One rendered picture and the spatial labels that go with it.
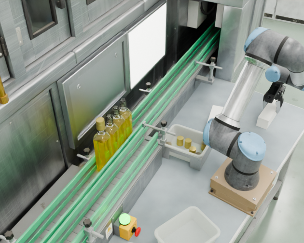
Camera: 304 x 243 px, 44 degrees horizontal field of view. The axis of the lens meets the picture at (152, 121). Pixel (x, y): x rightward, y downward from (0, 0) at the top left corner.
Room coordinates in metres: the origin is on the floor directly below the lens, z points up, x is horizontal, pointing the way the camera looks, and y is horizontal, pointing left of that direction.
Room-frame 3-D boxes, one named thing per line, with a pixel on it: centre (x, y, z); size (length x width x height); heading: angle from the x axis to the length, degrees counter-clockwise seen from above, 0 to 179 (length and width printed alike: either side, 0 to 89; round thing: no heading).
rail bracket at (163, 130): (1.31, -0.03, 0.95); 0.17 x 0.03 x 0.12; 63
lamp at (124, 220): (0.90, 0.11, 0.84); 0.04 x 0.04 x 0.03
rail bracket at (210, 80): (1.88, -0.33, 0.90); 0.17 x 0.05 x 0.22; 63
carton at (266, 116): (1.67, -0.67, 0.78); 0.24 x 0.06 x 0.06; 147
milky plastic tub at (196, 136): (1.37, -0.17, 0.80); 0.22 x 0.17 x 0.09; 63
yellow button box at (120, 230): (0.90, 0.11, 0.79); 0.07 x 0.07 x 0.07; 63
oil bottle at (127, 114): (1.29, 0.12, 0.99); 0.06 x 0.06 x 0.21; 63
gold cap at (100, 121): (1.13, 0.20, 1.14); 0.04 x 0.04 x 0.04
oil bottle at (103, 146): (1.13, 0.20, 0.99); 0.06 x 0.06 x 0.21; 62
